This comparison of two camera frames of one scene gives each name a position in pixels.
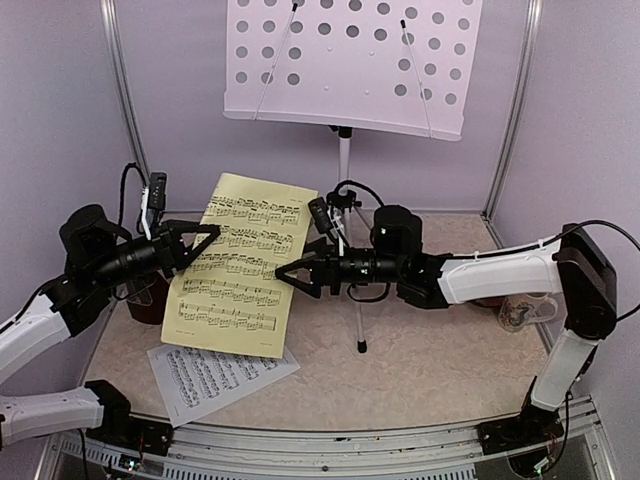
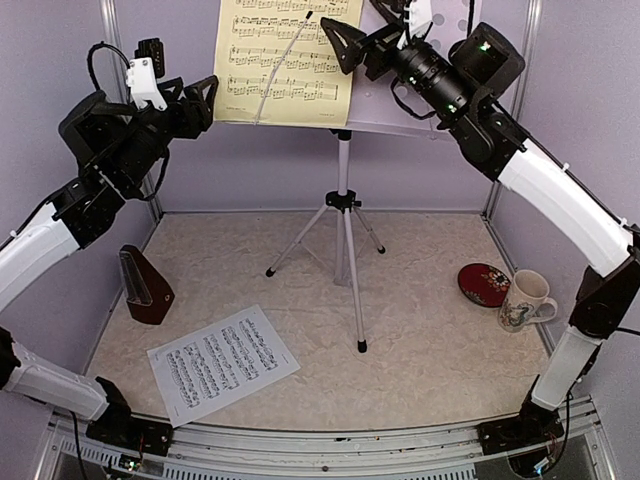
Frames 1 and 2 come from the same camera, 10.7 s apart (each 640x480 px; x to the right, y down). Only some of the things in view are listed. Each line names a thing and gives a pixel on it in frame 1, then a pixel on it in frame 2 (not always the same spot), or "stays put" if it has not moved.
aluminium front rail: (427, 453) stays put
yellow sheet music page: (231, 298) -> (276, 65)
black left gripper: (169, 247) -> (202, 113)
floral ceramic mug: (516, 312) stays put
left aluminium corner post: (118, 64) stays put
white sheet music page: (191, 380) stays put
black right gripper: (325, 271) -> (380, 41)
